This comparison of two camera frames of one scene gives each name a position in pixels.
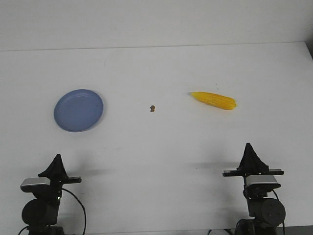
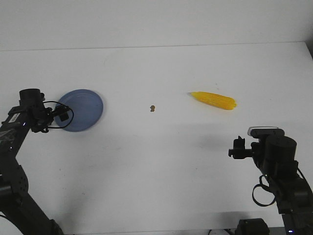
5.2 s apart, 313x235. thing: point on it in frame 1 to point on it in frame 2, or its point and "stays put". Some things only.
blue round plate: (78, 110) stays put
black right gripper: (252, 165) to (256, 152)
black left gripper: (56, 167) to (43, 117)
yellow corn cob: (215, 100) stays put
